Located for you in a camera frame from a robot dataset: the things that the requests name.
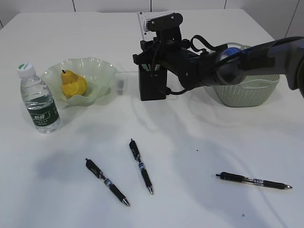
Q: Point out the green wavy glass plate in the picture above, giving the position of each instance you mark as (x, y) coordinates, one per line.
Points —
(98, 74)

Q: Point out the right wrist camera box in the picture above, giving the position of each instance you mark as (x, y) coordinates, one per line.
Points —
(166, 27)

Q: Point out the transparent plastic ruler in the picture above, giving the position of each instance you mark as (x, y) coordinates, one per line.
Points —
(142, 17)

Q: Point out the black square pen holder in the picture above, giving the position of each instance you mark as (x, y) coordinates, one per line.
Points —
(149, 86)

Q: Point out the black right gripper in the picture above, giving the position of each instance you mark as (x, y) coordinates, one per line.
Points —
(174, 56)

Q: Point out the clear water bottle green label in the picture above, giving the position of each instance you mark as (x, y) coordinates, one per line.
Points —
(38, 99)

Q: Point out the yellow pear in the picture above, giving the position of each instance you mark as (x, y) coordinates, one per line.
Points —
(72, 84)

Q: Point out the green woven plastic basket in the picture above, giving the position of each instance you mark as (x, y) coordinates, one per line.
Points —
(253, 91)

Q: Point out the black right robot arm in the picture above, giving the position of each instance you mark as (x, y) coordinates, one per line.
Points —
(227, 66)

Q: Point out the black pen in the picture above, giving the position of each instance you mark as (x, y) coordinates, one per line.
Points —
(107, 182)
(259, 182)
(137, 156)

